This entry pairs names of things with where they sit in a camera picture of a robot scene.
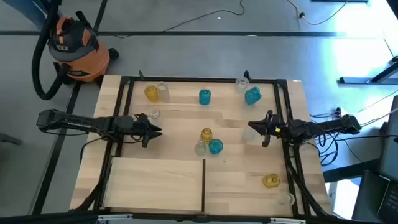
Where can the black aluminium table frame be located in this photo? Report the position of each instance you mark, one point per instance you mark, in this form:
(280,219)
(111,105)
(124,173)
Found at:
(186,79)

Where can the black desk foot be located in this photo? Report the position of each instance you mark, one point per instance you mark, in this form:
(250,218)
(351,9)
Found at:
(354,80)

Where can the wide round yellow vase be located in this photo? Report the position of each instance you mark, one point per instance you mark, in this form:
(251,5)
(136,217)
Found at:
(271,180)

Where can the dark side desk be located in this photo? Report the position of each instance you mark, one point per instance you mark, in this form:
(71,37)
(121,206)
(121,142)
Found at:
(367,193)

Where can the teal embossed medallion vase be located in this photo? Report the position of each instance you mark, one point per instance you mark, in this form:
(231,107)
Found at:
(215,146)

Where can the clear round glass vase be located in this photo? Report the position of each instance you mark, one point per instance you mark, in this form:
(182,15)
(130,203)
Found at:
(242,84)

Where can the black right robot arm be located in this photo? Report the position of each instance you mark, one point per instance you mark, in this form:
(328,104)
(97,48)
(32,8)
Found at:
(329,126)

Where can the dark grey stand foot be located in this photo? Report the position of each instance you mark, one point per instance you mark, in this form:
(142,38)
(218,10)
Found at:
(9,138)

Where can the clear ribbed cylinder vase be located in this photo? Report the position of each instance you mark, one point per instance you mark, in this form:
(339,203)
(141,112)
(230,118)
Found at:
(155,115)

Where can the grey laptop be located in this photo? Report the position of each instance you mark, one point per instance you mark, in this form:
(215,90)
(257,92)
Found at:
(390,149)

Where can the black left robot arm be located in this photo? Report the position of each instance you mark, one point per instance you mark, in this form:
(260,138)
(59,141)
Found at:
(77,124)

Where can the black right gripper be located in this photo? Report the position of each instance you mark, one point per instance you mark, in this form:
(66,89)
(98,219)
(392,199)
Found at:
(276,129)

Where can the small clear glass vase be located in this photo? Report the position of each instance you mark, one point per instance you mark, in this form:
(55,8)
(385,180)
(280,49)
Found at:
(286,199)

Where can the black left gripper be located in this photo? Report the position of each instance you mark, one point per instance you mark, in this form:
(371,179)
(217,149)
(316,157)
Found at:
(136,126)

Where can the person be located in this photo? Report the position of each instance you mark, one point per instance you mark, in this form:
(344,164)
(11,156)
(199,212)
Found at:
(25,9)

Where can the small teal glass vase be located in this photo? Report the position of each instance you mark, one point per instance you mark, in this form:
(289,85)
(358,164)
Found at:
(204,97)

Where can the black frame crossbar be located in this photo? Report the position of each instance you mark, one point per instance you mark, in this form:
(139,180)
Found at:
(186,218)

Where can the orange black shop vacuum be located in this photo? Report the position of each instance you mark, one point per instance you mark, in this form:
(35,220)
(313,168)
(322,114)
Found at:
(84,59)

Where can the tall slim yellow vase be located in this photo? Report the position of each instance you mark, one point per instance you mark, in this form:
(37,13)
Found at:
(206,134)

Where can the clear swirl bulb vase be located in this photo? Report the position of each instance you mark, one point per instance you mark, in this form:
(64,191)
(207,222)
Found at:
(201,148)

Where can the black power plug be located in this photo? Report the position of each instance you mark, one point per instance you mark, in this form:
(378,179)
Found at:
(338,111)

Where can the squat yellow diamond-cut vase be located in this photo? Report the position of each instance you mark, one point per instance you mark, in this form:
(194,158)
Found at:
(151,94)

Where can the tall clear diamond-cut vase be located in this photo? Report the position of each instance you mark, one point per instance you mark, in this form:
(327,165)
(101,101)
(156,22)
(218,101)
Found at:
(163,91)

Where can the silver frame bracket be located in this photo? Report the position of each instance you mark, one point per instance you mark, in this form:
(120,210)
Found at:
(115,217)
(286,221)

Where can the square teal glass vase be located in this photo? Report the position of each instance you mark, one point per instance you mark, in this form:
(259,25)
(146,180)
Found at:
(252,96)

